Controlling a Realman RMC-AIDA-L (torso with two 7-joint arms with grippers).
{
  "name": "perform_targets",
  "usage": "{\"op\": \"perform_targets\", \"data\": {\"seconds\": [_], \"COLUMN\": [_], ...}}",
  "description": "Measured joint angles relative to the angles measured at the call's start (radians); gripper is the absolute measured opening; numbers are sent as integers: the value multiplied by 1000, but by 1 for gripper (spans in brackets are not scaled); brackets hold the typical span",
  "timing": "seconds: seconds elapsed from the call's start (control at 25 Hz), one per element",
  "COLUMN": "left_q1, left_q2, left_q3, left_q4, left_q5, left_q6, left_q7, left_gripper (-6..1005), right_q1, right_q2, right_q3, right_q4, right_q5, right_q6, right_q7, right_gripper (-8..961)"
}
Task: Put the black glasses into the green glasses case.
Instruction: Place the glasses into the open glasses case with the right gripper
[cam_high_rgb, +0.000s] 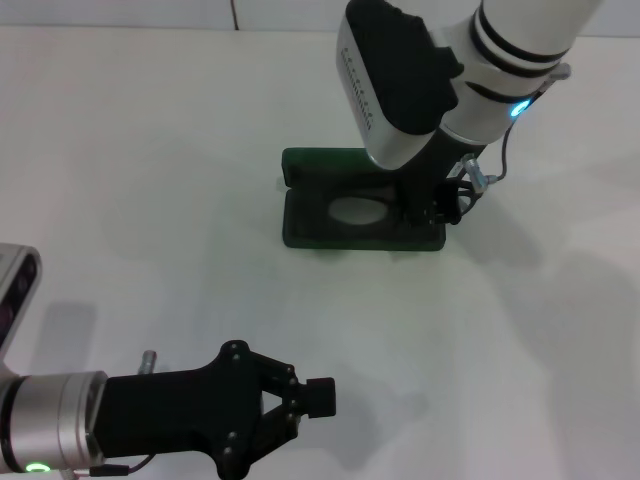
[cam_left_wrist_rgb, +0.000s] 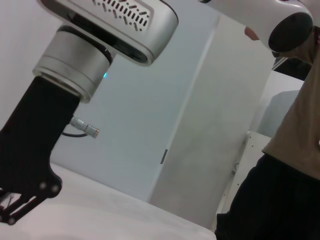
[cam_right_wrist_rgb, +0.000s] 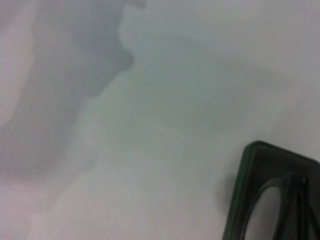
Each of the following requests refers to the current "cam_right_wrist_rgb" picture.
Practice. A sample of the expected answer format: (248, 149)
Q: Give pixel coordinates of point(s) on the green glasses case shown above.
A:
(241, 180)

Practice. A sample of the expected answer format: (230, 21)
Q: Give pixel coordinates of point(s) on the black glasses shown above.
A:
(255, 205)

